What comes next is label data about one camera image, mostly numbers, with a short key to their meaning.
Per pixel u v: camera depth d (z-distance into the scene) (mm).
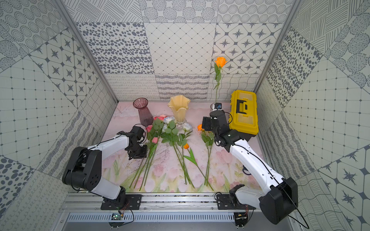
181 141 954
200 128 1009
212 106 699
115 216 715
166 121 983
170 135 956
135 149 764
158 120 1014
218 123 556
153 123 1007
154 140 951
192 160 884
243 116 885
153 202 760
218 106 672
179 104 978
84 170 446
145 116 973
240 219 729
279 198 380
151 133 976
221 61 838
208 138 982
